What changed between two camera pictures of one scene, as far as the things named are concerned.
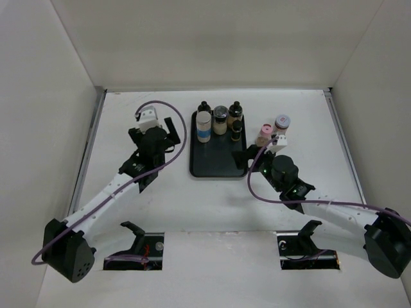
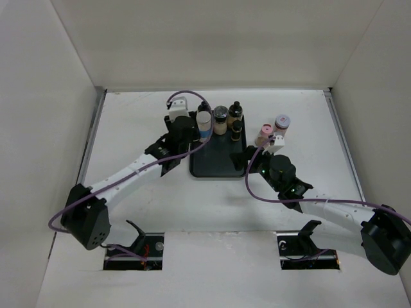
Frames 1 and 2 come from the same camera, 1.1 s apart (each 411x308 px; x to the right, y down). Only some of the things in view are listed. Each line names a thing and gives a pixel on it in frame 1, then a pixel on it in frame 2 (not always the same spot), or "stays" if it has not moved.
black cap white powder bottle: x=203 y=106 stays
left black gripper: x=173 y=139 → x=194 y=135
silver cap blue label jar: x=203 y=126 stays
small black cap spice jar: x=236 y=128 stays
